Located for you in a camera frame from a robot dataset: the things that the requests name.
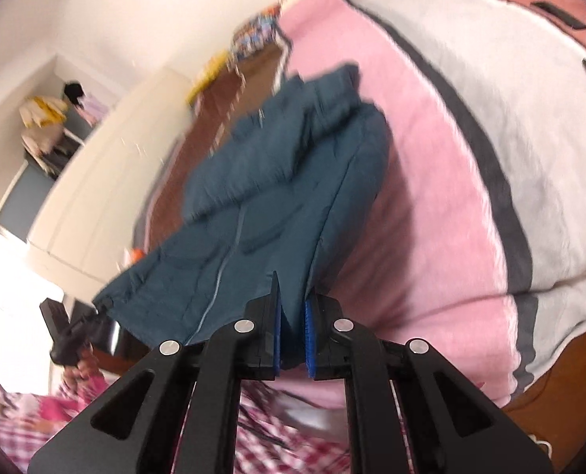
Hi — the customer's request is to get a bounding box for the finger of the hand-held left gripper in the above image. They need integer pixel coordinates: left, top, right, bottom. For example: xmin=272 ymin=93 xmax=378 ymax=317
xmin=39 ymin=297 xmax=69 ymax=339
xmin=68 ymin=300 xmax=102 ymax=339

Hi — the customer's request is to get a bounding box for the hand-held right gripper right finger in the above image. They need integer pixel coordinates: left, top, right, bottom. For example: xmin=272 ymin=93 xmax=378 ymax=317
xmin=303 ymin=292 xmax=555 ymax=474

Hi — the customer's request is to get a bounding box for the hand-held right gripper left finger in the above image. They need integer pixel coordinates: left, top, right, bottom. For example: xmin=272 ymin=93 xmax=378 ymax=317
xmin=27 ymin=271 xmax=284 ymax=474

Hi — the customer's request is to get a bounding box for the teal padded jacket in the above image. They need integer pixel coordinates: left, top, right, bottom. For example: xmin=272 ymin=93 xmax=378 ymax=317
xmin=92 ymin=62 xmax=392 ymax=370

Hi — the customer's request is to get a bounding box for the person's left forearm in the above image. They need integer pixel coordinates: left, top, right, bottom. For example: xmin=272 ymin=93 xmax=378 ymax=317
xmin=0 ymin=376 xmax=107 ymax=455

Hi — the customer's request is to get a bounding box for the person's left hand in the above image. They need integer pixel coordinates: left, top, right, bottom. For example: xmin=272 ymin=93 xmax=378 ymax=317
xmin=62 ymin=348 xmax=103 ymax=393

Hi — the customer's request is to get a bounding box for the window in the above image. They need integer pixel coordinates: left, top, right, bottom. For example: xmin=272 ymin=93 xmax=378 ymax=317
xmin=0 ymin=229 xmax=69 ymax=396

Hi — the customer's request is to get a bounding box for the person's plaid pajamas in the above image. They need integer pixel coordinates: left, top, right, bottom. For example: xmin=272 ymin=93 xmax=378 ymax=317
xmin=171 ymin=387 xmax=415 ymax=474

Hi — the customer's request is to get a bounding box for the white headboard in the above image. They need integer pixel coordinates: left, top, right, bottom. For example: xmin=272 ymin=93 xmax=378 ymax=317
xmin=26 ymin=66 xmax=197 ymax=299

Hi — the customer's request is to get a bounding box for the striped fleece blanket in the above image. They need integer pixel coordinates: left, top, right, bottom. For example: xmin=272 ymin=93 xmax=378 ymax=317
xmin=135 ymin=0 xmax=586 ymax=406

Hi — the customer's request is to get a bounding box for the cream yellow garment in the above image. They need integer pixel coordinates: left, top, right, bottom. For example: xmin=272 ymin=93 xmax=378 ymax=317
xmin=18 ymin=96 xmax=70 ymax=128

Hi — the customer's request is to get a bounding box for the lavender garment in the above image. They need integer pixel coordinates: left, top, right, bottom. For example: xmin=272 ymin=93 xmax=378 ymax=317
xmin=78 ymin=96 xmax=110 ymax=127

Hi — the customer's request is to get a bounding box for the yellow pillow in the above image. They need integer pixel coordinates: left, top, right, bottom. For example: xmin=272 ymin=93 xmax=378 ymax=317
xmin=187 ymin=49 xmax=235 ymax=107

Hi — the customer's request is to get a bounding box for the colourful printed pillow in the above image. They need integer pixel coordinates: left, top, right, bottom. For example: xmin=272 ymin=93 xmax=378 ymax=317
xmin=228 ymin=6 xmax=280 ymax=63

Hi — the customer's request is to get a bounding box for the white cable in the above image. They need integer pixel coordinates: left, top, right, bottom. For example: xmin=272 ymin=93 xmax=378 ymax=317
xmin=529 ymin=433 xmax=554 ymax=459

